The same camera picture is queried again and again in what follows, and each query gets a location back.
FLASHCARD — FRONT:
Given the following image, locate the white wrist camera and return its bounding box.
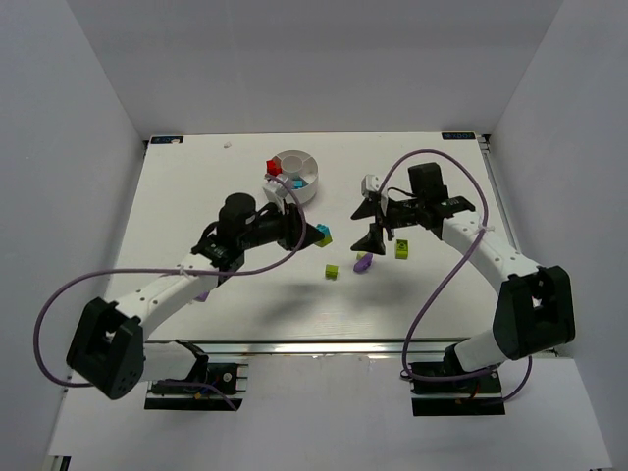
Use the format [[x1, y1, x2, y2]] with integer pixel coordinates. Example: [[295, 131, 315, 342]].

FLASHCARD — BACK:
[[263, 178, 289, 213], [361, 174, 388, 202]]

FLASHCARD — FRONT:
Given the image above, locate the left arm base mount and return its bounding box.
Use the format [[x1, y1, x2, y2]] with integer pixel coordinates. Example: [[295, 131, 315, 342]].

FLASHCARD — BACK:
[[144, 363, 247, 412]]

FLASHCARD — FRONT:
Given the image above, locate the white round divided container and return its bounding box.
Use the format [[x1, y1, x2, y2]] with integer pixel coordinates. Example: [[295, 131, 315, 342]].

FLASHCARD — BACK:
[[271, 150, 319, 205]]

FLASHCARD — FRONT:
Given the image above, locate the small lime lego brick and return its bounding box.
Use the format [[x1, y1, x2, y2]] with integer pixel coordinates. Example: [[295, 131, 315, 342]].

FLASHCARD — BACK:
[[325, 264, 339, 280]]

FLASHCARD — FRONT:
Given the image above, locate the red lego brick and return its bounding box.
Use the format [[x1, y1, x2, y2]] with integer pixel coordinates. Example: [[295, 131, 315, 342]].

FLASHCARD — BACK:
[[266, 159, 282, 177]]

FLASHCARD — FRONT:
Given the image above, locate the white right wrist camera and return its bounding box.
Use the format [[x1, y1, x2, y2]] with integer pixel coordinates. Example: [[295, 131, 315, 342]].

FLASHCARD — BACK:
[[361, 174, 388, 202]]

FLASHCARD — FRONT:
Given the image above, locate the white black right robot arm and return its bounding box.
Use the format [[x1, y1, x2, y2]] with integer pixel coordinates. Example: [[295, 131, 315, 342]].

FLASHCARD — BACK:
[[351, 163, 576, 380]]

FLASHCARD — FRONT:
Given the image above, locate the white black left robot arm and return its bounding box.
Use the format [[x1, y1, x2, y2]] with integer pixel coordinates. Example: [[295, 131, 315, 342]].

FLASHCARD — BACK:
[[67, 193, 325, 399]]

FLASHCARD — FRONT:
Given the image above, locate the purple lego brick left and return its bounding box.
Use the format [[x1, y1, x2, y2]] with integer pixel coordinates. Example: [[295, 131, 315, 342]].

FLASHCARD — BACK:
[[195, 291, 209, 302]]

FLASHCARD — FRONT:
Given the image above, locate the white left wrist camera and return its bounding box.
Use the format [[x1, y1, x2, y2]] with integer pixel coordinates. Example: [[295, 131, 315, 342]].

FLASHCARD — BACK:
[[263, 178, 289, 213]]

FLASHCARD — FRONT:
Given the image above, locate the purple half-round lego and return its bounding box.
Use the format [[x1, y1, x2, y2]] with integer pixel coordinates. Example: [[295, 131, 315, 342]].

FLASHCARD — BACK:
[[353, 252, 374, 274]]

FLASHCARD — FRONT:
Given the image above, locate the teal lego brick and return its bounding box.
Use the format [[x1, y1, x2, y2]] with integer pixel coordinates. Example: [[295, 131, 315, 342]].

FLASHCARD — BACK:
[[291, 179, 307, 190], [316, 224, 332, 239]]

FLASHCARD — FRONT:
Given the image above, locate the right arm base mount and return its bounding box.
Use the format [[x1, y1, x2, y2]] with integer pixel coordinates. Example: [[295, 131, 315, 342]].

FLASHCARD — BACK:
[[409, 373, 505, 417]]

